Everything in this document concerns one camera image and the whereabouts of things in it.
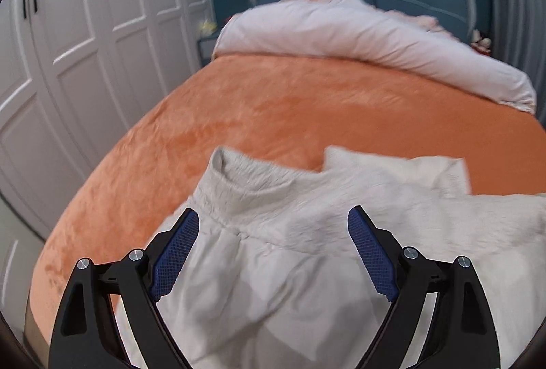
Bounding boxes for white wardrobe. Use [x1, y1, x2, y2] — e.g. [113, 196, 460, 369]
[1, 0, 214, 238]

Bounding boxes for orange bed sheet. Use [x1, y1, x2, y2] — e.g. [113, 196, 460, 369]
[29, 55, 545, 339]

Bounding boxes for beige puffer coat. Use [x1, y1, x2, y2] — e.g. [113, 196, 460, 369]
[157, 147, 545, 368]

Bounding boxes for pink white duvet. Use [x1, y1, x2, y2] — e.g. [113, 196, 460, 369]
[213, 0, 537, 114]

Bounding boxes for grey striped curtain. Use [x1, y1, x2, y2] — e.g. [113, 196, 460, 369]
[492, 0, 545, 124]

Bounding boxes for bedside table with items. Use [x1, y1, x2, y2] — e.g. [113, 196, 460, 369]
[197, 19, 221, 68]

